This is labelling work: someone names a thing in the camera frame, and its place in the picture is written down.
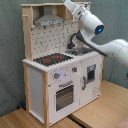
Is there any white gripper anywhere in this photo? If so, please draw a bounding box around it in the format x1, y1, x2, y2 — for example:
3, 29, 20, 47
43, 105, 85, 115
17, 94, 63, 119
63, 0, 87, 20

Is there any wooden toy kitchen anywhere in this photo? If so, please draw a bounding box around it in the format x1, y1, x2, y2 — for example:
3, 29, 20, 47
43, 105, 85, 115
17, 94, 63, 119
22, 3, 103, 128

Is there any grey range hood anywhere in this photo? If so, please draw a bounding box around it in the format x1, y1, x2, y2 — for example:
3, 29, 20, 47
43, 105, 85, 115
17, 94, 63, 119
34, 6, 64, 27

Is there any black toy faucet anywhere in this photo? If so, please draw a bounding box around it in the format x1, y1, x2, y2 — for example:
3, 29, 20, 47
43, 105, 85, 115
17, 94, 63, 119
67, 33, 76, 49

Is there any grey toy sink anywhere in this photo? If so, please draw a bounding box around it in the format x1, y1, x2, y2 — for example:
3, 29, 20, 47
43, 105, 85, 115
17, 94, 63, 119
65, 47, 94, 55

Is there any black toy stovetop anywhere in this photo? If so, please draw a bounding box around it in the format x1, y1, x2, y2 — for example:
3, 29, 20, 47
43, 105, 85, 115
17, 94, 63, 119
34, 53, 70, 67

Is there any right red oven knob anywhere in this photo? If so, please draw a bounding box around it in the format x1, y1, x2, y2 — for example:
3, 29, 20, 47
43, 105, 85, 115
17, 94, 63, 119
72, 66, 77, 72

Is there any red oven knob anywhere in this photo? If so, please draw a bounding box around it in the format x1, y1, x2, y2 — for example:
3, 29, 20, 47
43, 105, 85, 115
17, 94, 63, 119
54, 73, 60, 79
72, 66, 77, 72

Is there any white cabinet door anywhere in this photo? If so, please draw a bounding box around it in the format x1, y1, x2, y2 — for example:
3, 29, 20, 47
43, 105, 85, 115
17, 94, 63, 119
80, 56, 102, 106

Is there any left red oven knob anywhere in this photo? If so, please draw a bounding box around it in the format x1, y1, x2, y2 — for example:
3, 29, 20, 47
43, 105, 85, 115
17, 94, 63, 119
54, 73, 60, 79

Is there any toy oven door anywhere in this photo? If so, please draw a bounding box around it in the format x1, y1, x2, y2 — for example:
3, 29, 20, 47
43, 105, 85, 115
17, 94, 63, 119
49, 75, 80, 124

